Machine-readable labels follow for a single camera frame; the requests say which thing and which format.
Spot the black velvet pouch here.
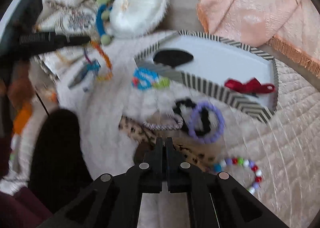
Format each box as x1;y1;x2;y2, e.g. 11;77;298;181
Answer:
153;49;194;68

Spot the leopard print brown scrunchie bow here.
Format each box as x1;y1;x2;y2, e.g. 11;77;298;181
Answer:
118;116;218;172

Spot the striped white tray box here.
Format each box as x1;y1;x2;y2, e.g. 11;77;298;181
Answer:
135;30;279;123

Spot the red fabric bow clip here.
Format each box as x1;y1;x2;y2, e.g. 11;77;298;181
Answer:
224;78;276;94

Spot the floral embroidered pillow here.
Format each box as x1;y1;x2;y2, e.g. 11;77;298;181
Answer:
34;5;98;37

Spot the blue beaded bracelet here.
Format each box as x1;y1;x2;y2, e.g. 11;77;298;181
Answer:
131;67;161;91

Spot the blue green bead bracelet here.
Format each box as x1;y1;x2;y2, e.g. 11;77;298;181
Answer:
152;77;171;90

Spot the black scrunchie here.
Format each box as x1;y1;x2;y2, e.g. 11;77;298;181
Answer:
172;98;211;137

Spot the purple beaded bracelet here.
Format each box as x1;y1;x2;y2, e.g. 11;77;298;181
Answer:
187;100;226;144

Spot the lilac white braided bracelet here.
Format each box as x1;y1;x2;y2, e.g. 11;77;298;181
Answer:
142;118;185;132

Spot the peach fringed blanket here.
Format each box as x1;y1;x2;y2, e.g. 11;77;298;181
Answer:
197;0;319;76

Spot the round white satin cushion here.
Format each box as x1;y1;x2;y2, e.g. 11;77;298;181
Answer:
110;0;169;38

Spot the rainbow beaded bracelet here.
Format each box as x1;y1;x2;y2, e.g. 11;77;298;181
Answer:
82;40;114;82

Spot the quilted beige bedspread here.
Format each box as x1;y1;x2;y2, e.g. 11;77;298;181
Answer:
1;33;319;227

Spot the multicolour pastel bead bracelet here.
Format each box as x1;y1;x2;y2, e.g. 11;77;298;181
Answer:
213;157;264;196

